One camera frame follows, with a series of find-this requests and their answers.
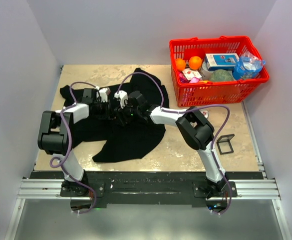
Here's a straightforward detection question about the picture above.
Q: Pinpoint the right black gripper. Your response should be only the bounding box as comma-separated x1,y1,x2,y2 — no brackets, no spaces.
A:
115,99,141,126

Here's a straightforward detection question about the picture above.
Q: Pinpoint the black t-shirt garment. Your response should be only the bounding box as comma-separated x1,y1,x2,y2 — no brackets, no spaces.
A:
73,68,169,163

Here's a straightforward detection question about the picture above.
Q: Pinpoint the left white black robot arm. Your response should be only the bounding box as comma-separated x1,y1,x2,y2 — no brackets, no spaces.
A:
37,87,110,196

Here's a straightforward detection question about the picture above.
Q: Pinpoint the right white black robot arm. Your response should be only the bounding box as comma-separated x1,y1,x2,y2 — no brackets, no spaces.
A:
114,90,232,198

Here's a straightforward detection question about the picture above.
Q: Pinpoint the left orange fruit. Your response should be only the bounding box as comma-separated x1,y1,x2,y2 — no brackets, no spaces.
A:
175,58,186,72

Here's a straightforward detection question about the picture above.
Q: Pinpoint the orange fruit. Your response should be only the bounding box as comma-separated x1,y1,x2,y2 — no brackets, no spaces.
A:
175,58,186,72
188,56,203,70

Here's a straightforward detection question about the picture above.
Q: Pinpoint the pink white packet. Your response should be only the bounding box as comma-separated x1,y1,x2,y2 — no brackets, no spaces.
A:
182,68,202,81

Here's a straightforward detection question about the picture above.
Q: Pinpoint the energy drink can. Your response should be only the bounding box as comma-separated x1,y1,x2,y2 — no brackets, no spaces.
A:
200,109,209,119

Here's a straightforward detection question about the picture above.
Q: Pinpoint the right orange fruit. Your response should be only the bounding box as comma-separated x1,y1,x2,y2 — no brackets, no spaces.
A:
188,56,203,70

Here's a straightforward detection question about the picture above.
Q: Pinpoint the blue white box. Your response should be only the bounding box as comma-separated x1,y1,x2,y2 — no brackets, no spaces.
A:
204,53,239,71

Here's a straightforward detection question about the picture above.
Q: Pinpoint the blue plastic bag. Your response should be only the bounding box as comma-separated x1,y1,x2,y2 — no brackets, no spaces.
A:
233,50,266,81

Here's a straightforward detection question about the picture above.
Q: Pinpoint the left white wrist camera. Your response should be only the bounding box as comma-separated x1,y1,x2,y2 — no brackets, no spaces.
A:
98,87,111,103

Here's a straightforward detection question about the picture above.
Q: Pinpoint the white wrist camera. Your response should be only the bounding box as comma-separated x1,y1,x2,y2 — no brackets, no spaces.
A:
114,90,128,109
98,87,111,103

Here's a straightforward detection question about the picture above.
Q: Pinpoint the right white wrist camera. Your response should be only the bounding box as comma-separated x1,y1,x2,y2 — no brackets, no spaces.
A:
114,90,128,109

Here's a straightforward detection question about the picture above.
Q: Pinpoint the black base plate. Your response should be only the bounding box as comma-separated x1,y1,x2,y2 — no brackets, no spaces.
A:
60,171,238,211

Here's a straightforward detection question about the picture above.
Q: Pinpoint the black square frame stand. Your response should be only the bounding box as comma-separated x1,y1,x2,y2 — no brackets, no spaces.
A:
217,134,235,155

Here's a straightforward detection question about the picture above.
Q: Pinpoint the aluminium rail frame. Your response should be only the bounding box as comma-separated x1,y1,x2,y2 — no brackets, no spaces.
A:
4,99,292,240

